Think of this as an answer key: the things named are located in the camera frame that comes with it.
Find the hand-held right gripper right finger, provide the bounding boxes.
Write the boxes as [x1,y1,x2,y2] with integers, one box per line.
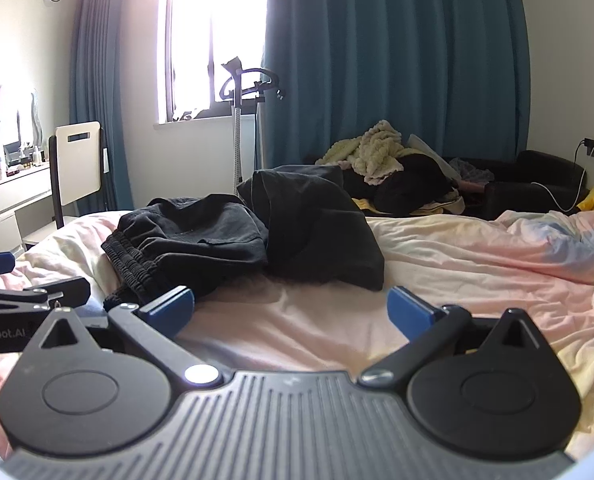
[359,285,545,387]

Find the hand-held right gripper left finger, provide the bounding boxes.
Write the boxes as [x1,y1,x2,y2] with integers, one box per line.
[37,285,223,388]

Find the faded black jeans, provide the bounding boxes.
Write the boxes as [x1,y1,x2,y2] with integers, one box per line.
[101,194,270,313]

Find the white dresser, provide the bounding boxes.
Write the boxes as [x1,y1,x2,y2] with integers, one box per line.
[0,165,54,256]

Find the yellow cloth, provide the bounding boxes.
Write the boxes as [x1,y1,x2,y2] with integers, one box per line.
[352,195,466,217]

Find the black clothing heap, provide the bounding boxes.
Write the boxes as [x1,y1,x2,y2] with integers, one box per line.
[344,154,460,216]

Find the white folding chair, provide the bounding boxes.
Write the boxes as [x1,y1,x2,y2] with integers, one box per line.
[48,121,110,231]

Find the wavy mirror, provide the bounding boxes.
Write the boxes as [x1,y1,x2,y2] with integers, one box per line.
[0,85,45,161]

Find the grey crumpled cloth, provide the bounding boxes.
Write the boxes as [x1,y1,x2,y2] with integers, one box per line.
[447,157,496,184]

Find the white pillow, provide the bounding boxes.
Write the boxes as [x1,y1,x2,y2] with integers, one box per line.
[407,134,459,181]

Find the cream fleece blanket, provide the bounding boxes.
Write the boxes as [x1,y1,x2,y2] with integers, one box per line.
[316,120,406,186]

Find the garment steamer stand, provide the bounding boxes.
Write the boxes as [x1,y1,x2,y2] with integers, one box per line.
[219,57,286,199]

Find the narrow blue curtain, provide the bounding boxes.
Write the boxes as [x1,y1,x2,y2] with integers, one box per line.
[69,0,172,213]

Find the wide blue curtain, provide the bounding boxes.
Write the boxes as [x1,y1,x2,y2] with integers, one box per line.
[254,0,535,196]

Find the window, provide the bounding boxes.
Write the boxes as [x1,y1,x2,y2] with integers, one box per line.
[164,0,270,124]

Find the white charging cable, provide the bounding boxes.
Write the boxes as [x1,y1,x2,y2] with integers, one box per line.
[530,152,589,212]

